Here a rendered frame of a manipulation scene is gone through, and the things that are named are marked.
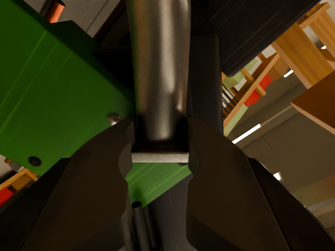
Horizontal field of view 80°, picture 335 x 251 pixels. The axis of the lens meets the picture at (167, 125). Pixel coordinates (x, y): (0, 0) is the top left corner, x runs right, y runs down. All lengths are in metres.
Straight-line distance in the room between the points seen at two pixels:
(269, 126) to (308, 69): 6.72
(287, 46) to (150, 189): 0.83
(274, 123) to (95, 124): 7.53
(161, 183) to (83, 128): 0.08
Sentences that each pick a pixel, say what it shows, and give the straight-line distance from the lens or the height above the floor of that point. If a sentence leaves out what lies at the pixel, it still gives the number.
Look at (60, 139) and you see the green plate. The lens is 0.18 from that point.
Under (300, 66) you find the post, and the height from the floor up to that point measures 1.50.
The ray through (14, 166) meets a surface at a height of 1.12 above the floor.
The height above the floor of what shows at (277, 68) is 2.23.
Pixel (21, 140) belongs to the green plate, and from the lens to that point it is 0.20.
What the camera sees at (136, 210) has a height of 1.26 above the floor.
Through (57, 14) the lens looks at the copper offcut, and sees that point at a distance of 0.56.
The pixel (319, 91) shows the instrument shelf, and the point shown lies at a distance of 0.71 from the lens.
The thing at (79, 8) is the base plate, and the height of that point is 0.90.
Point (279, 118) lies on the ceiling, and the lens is 7.61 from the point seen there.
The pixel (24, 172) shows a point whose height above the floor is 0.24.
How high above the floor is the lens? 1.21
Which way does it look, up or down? 7 degrees up
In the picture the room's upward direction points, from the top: 136 degrees clockwise
